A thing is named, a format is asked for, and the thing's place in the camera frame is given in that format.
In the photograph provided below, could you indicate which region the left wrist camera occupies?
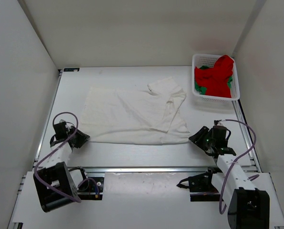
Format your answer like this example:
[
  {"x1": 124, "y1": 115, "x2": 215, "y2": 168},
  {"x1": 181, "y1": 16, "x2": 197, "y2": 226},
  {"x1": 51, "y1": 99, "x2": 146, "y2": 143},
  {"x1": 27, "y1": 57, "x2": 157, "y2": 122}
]
[{"x1": 58, "y1": 119, "x2": 72, "y2": 132}]

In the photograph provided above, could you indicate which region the dark label sticker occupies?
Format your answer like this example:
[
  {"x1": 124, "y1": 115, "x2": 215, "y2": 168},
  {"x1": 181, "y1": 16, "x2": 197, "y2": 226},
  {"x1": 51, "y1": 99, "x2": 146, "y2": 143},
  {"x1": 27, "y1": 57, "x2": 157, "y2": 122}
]
[{"x1": 63, "y1": 68, "x2": 80, "y2": 72}]

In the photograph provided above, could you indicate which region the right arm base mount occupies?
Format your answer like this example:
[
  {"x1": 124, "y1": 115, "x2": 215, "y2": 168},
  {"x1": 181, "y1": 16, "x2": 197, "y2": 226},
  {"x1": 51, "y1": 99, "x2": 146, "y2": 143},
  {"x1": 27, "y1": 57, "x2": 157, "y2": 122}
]
[{"x1": 176, "y1": 167, "x2": 222, "y2": 202}]

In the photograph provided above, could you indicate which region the green t shirt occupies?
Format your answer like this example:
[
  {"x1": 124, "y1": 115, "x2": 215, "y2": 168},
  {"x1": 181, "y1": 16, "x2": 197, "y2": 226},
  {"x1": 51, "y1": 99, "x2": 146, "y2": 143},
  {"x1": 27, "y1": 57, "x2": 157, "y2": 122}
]
[{"x1": 194, "y1": 65, "x2": 233, "y2": 98}]

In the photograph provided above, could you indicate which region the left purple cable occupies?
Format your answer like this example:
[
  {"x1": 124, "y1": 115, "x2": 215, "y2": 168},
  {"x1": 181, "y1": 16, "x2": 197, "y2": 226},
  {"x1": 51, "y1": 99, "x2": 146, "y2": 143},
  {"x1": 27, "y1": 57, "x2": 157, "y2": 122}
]
[{"x1": 34, "y1": 111, "x2": 100, "y2": 203}]

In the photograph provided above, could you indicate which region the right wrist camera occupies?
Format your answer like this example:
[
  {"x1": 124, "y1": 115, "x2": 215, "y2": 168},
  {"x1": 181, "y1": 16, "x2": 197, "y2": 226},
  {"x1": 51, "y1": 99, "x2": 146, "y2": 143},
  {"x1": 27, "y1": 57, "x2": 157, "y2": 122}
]
[{"x1": 214, "y1": 120, "x2": 224, "y2": 126}]

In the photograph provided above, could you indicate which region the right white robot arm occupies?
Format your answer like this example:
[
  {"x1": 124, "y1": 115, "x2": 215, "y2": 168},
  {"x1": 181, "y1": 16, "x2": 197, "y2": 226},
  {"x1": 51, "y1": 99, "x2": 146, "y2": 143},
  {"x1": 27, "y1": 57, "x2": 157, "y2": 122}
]
[{"x1": 189, "y1": 125, "x2": 270, "y2": 229}]

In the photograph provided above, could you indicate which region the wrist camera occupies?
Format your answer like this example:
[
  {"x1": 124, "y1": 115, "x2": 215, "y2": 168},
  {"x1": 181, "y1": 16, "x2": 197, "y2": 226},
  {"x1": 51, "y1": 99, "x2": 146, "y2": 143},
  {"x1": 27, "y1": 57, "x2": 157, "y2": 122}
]
[
  {"x1": 58, "y1": 119, "x2": 72, "y2": 132},
  {"x1": 214, "y1": 120, "x2": 224, "y2": 126}
]

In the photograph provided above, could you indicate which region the white t shirt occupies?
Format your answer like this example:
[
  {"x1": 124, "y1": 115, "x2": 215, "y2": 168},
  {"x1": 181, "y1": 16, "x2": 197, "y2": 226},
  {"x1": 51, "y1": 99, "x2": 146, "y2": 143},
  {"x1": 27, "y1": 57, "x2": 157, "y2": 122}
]
[{"x1": 79, "y1": 77, "x2": 190, "y2": 145}]

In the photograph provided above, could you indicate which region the white plastic basket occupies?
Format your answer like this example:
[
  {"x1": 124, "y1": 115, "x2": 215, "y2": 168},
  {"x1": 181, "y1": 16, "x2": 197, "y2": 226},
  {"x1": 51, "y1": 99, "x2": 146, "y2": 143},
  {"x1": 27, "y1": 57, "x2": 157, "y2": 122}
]
[{"x1": 192, "y1": 54, "x2": 240, "y2": 102}]

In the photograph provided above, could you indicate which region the red t shirt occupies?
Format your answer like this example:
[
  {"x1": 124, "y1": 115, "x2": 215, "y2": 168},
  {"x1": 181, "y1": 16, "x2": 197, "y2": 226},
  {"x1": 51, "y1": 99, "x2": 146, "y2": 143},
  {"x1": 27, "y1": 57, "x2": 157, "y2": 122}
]
[{"x1": 194, "y1": 55, "x2": 234, "y2": 98}]

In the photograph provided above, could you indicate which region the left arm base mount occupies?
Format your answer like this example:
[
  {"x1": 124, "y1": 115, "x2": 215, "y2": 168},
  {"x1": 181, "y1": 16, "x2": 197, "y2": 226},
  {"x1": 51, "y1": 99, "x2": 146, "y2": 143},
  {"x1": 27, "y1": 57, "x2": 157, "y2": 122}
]
[{"x1": 69, "y1": 169, "x2": 104, "y2": 200}]

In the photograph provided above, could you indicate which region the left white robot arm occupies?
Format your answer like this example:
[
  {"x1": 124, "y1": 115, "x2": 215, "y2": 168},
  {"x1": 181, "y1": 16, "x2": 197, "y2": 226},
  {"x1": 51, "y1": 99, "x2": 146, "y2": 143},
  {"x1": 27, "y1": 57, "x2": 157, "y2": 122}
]
[{"x1": 33, "y1": 119, "x2": 90, "y2": 212}]

